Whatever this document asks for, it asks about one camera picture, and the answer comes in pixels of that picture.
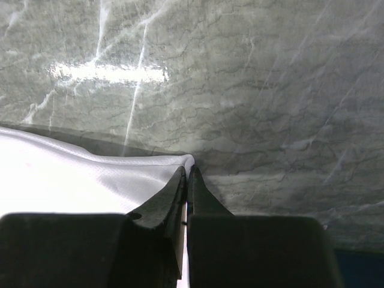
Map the white t shirt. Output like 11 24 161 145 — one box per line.
0 126 196 288

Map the navy blue t shirt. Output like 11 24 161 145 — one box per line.
335 250 384 288

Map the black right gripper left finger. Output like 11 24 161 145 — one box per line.
1 167 187 287

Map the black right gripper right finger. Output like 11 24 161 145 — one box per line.
187 167 344 287

